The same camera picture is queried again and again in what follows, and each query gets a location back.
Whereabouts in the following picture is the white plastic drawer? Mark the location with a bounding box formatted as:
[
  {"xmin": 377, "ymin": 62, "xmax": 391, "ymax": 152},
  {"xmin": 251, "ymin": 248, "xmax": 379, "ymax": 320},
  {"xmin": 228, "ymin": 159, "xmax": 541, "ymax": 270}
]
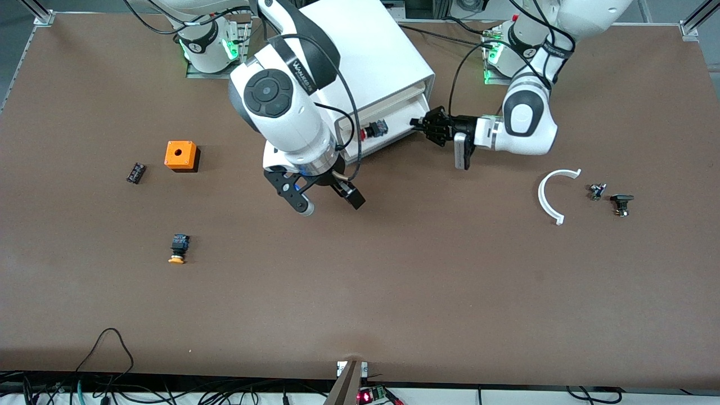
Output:
[
  {"xmin": 339, "ymin": 93, "xmax": 433, "ymax": 165},
  {"xmin": 336, "ymin": 80, "xmax": 427, "ymax": 129}
]

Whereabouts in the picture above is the red push button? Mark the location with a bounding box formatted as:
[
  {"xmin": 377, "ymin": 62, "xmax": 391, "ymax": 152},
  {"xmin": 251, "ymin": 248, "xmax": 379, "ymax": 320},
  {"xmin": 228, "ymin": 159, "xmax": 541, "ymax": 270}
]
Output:
[{"xmin": 359, "ymin": 119, "xmax": 390, "ymax": 141}]

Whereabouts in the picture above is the white drawer cabinet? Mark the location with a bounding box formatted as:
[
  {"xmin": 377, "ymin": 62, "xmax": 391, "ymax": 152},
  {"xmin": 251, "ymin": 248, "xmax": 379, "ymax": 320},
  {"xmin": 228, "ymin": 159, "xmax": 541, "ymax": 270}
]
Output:
[{"xmin": 277, "ymin": 0, "xmax": 437, "ymax": 168}]

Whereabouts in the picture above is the yellow push button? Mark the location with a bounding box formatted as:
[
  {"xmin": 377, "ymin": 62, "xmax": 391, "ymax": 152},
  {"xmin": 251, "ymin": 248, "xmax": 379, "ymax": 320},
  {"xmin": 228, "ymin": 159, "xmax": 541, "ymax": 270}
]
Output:
[{"xmin": 168, "ymin": 234, "xmax": 190, "ymax": 265}]

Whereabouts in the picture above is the white curved plastic arc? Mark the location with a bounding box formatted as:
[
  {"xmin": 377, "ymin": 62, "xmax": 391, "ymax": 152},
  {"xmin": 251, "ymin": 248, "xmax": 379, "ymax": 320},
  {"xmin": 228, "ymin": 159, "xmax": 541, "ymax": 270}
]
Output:
[{"xmin": 537, "ymin": 168, "xmax": 583, "ymax": 226}]

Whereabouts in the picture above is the orange box with hole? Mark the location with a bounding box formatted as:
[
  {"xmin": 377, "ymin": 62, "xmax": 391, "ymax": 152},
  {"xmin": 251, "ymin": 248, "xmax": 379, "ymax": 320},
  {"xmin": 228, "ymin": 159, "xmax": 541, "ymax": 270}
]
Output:
[{"xmin": 164, "ymin": 141, "xmax": 201, "ymax": 173}]

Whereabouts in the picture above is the small black knob part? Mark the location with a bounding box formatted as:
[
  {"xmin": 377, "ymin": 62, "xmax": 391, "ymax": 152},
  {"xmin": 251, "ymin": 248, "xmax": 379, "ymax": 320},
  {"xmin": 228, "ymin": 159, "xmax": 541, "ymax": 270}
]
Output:
[{"xmin": 610, "ymin": 193, "xmax": 636, "ymax": 218}]

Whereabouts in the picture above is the circuit board with red light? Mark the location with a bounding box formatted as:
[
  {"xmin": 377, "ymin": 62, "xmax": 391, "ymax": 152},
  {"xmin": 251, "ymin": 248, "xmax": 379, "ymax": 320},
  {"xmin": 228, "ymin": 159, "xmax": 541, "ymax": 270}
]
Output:
[{"xmin": 357, "ymin": 385, "xmax": 390, "ymax": 405}]

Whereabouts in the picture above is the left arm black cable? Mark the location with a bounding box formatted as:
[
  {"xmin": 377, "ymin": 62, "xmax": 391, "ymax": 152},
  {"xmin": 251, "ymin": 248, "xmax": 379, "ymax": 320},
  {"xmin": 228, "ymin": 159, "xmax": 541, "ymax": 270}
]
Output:
[{"xmin": 447, "ymin": 0, "xmax": 575, "ymax": 120}]

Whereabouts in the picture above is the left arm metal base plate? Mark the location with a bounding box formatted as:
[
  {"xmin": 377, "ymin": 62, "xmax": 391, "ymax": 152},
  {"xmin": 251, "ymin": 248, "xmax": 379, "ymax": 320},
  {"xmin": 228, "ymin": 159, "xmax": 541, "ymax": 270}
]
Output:
[{"xmin": 483, "ymin": 28, "xmax": 544, "ymax": 87}]

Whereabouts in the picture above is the black cable on table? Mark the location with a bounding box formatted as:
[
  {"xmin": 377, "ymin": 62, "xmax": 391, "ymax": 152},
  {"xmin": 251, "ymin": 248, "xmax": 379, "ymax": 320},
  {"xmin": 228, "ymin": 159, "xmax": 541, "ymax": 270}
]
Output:
[{"xmin": 395, "ymin": 17, "xmax": 501, "ymax": 47}]

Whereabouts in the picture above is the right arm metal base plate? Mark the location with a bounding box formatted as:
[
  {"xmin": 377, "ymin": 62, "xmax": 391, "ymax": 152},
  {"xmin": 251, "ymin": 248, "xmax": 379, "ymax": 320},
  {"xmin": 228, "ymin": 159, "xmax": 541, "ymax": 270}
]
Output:
[{"xmin": 186, "ymin": 21, "xmax": 251, "ymax": 80}]

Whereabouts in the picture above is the brown camera mount post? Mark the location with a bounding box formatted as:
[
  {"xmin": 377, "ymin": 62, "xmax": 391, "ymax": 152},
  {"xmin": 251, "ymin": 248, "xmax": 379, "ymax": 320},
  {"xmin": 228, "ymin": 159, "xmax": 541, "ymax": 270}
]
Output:
[{"xmin": 323, "ymin": 360, "xmax": 370, "ymax": 405}]

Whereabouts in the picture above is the black looped cable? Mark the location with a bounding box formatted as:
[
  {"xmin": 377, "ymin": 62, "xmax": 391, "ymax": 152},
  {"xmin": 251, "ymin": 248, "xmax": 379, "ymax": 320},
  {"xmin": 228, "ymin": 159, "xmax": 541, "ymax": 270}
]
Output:
[{"xmin": 75, "ymin": 327, "xmax": 136, "ymax": 389}]

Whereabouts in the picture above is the aluminium frame profile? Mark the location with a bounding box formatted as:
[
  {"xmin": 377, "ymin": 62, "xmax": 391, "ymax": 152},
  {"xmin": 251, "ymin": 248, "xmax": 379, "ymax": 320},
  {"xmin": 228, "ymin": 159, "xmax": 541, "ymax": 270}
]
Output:
[
  {"xmin": 677, "ymin": 0, "xmax": 720, "ymax": 39},
  {"xmin": 22, "ymin": 0, "xmax": 56, "ymax": 27}
]

